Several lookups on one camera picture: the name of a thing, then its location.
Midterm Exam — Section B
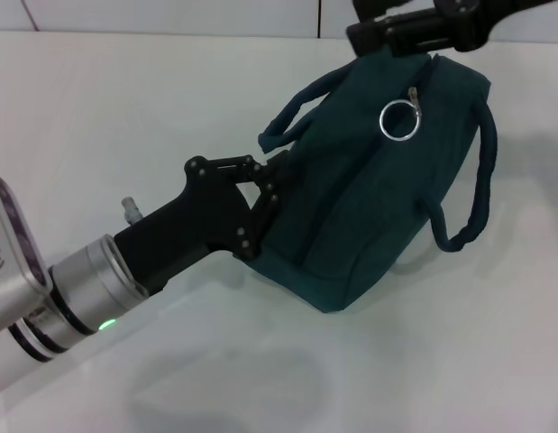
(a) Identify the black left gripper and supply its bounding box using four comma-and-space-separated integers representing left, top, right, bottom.
114, 152, 288, 295

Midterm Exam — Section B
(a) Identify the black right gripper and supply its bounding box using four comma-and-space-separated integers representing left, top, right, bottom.
345, 0, 544, 59

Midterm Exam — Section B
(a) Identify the dark teal fabric bag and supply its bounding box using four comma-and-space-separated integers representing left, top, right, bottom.
258, 44, 499, 315

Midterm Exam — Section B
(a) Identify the metal zipper pull ring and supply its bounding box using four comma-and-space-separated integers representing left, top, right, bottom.
379, 86, 425, 143

